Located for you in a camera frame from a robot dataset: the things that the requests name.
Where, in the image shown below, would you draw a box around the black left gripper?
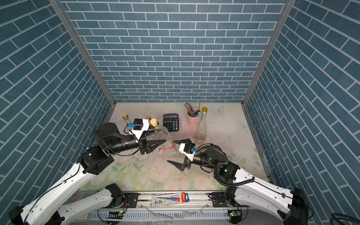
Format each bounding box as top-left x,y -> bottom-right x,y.
106,124 -> 164,155

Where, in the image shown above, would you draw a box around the corked glass bottle red label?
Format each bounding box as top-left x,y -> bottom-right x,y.
149,118 -> 178,156

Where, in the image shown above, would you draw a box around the short corked glass bottle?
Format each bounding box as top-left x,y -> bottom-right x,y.
145,115 -> 151,122

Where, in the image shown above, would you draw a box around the clear glass bottle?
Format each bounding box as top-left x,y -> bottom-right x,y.
122,113 -> 131,135

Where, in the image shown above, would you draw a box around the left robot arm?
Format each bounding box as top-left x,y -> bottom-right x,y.
9,119 -> 166,225

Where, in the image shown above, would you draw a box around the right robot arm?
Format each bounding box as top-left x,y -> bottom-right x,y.
170,139 -> 314,225

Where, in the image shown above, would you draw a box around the tall gold-capped glass bottle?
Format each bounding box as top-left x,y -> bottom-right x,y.
195,107 -> 208,144

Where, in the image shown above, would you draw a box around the black desk calculator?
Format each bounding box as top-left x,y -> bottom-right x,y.
163,113 -> 180,132

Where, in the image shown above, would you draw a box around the pink metal pen bucket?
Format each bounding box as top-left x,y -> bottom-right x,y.
187,108 -> 201,128

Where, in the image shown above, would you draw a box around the pens in bucket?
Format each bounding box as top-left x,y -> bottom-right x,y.
184,102 -> 200,117

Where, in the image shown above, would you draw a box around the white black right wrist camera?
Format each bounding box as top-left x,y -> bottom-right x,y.
179,141 -> 197,162

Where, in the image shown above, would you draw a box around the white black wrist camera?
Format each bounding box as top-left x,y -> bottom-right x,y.
128,119 -> 149,140
179,141 -> 197,162

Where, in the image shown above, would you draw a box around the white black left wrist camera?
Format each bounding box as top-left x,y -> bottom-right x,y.
128,119 -> 149,140

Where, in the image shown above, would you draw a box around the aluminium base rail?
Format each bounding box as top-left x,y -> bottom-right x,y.
56,190 -> 290,223

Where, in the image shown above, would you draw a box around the aluminium corner post left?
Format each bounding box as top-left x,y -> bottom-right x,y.
49,0 -> 116,107

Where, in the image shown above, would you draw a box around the aluminium corner post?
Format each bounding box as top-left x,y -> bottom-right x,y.
49,0 -> 116,107
241,0 -> 296,107

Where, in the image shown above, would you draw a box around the black cable bottom right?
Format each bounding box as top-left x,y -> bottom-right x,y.
329,212 -> 360,225

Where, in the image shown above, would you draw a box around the aluminium corner post right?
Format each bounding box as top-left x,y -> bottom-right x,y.
241,0 -> 296,107

